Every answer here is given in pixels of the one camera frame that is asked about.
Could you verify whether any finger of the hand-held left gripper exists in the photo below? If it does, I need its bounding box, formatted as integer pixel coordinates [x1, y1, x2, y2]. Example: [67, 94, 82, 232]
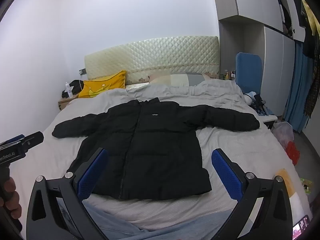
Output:
[4, 134, 25, 143]
[22, 131, 45, 153]

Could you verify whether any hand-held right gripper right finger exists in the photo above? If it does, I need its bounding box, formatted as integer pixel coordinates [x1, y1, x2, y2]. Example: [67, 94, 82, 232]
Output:
[211, 148, 294, 240]

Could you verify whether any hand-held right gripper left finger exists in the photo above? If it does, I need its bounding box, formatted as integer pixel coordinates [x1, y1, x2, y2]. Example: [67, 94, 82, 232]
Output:
[26, 147, 109, 240]

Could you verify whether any black puffer jacket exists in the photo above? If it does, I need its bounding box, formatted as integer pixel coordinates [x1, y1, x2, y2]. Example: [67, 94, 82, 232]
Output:
[52, 97, 260, 200]

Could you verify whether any pile of clothes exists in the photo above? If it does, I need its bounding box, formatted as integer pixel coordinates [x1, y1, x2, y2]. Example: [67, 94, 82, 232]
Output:
[299, 0, 320, 118]

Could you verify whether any person's left hand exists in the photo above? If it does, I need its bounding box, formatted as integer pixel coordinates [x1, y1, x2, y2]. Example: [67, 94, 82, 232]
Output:
[0, 176, 23, 222]

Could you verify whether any bed with white textured sheet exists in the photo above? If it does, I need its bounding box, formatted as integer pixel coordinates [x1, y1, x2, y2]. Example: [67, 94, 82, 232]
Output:
[7, 79, 313, 233]

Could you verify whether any wooden nightstand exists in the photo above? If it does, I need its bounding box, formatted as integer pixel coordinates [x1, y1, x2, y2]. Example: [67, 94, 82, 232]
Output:
[58, 97, 75, 111]

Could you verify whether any white bottle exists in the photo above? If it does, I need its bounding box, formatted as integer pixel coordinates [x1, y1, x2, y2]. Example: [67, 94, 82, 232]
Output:
[64, 82, 74, 99]

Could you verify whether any orange and white cloth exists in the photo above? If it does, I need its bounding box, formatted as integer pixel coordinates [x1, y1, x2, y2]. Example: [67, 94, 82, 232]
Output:
[274, 169, 313, 228]

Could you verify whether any black bag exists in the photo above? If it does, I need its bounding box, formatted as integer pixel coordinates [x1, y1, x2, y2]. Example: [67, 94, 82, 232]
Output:
[62, 79, 85, 98]

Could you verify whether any red bag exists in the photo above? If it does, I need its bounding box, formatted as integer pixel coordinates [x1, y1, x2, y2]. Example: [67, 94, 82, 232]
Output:
[285, 141, 300, 166]

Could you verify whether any white bedside table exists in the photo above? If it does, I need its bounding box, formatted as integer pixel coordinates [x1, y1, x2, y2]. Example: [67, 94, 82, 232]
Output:
[260, 114, 278, 130]

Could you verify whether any white plastic bag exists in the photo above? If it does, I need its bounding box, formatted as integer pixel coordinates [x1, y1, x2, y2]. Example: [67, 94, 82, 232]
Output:
[272, 121, 295, 151]

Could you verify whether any light blue cloth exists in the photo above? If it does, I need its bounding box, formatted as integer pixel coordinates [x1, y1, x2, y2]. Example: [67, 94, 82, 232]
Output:
[82, 199, 235, 240]

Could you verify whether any blue and white bundle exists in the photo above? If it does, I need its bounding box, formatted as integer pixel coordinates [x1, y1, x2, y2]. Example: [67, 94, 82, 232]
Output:
[244, 91, 268, 117]

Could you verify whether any green wrapper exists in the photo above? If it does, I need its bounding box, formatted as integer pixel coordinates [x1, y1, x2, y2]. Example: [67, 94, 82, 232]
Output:
[298, 177, 313, 194]

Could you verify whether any yellow pillow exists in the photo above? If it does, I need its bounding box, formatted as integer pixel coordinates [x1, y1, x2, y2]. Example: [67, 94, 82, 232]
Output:
[78, 70, 127, 99]

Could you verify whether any phone with lit screen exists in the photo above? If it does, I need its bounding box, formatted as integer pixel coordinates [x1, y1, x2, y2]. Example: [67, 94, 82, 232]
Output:
[292, 214, 311, 239]

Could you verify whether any grey duvet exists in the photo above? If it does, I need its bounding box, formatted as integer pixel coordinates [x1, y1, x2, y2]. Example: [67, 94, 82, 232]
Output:
[54, 78, 250, 130]

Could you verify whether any group of small bottles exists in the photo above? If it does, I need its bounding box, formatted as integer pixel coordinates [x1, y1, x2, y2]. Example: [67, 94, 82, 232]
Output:
[223, 69, 237, 81]

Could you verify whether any blue cloth on nightstand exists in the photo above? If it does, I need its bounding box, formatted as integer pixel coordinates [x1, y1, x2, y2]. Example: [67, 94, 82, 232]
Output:
[236, 52, 263, 93]

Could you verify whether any cream pillow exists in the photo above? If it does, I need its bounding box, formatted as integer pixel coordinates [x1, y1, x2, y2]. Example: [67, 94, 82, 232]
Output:
[149, 72, 208, 87]

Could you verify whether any blue curtain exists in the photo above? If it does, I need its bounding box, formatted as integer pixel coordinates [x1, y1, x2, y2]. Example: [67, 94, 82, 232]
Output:
[284, 41, 313, 133]

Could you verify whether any grey white nightstand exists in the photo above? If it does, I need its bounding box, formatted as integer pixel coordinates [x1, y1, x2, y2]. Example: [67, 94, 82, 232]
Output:
[210, 0, 308, 130]

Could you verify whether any cream quilted headboard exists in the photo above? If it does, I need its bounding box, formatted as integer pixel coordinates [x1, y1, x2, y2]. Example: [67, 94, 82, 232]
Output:
[84, 35, 220, 85]

